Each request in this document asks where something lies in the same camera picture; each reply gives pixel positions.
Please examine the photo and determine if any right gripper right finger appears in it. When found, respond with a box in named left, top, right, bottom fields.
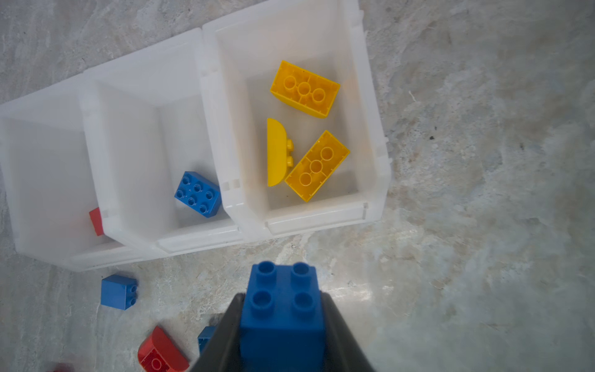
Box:
left=321, top=292, right=374, bottom=371

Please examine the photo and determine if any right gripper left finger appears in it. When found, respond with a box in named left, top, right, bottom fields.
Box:
left=189, top=293, right=246, bottom=372

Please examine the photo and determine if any blue tall lego brick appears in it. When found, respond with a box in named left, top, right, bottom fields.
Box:
left=240, top=261, right=325, bottom=371

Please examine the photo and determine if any blue square lego brick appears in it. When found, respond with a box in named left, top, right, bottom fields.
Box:
left=174, top=171, right=222, bottom=218

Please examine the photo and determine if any red long lego brick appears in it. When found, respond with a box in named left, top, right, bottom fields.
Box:
left=89, top=208, right=105, bottom=237

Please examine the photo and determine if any yellow long lego brick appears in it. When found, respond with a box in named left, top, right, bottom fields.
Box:
left=270, top=60, right=340, bottom=119
left=284, top=130, right=350, bottom=202

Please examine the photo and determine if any yellow curved lego brick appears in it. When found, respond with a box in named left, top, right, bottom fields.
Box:
left=267, top=118, right=294, bottom=187

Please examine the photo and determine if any dark blue lego brick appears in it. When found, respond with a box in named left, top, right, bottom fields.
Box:
left=197, top=325, right=216, bottom=355

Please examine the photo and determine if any red curved lego brick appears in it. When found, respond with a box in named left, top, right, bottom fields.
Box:
left=137, top=326, right=189, bottom=372

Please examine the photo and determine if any blue lego brick left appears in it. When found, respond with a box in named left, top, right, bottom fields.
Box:
left=100, top=274, right=138, bottom=310

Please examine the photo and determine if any red lego brick near base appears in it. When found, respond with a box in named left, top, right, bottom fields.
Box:
left=50, top=364, right=74, bottom=372

